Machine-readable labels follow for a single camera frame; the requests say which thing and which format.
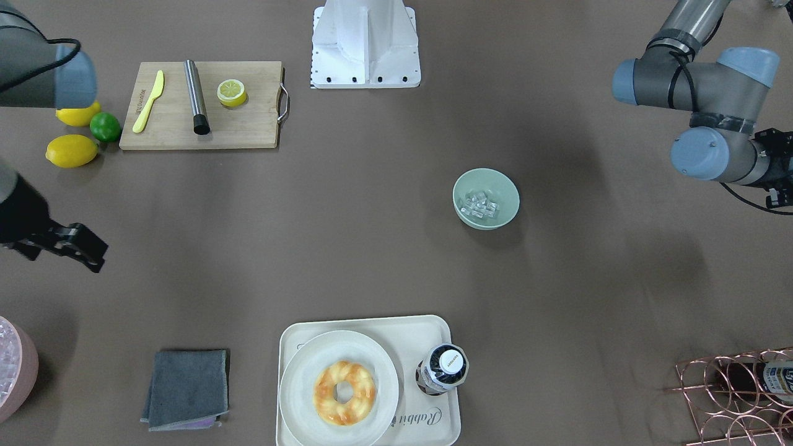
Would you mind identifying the green lime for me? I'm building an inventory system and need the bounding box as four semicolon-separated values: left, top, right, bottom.
89;112;122;143

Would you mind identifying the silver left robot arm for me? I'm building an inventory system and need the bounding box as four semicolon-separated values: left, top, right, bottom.
612;1;791;216

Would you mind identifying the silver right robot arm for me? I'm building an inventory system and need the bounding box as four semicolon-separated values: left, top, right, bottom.
1;1;108;273

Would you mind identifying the dark sauce bottle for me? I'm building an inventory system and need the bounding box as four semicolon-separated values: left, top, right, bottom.
414;343;470;396

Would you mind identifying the yellow lemon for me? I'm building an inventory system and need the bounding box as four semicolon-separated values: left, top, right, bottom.
45;134;99;168
56;101;102;128

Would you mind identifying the pink bowl of ice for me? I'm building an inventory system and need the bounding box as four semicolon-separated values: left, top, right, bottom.
1;317;39;422

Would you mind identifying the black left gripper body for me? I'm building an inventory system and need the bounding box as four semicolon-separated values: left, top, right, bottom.
753;129;792;209

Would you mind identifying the steel muddler black tip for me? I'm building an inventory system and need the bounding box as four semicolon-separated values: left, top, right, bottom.
184;59;211;136

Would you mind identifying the copper wire bottle rack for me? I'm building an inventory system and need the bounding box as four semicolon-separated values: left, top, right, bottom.
665;347;792;445

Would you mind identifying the ice cube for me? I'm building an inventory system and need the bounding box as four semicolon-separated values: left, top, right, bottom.
459;190;499;221

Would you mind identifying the grey folded cloth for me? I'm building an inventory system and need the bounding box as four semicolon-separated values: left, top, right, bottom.
139;348;229;432

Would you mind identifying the white plate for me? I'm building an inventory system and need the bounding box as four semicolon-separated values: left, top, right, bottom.
279;330;400;445

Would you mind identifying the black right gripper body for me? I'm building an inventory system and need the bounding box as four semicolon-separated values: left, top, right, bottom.
1;174;73;261

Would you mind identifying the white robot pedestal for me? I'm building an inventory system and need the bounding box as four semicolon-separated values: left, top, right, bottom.
310;1;422;89

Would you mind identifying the yellow plastic knife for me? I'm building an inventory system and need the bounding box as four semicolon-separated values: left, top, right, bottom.
133;70;165;134

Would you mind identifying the wooden cutting board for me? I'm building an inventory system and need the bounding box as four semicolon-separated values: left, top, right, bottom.
119;61;291;151

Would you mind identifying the white serving tray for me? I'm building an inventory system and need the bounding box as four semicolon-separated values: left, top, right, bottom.
276;315;470;445

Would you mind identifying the halved lemon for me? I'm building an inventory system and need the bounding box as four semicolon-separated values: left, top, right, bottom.
216;79;248;108

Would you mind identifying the twisted donut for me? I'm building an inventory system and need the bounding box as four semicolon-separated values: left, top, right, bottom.
312;361;377;426

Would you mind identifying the mint green bowl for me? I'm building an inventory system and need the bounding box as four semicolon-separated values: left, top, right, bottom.
452;168;520;231

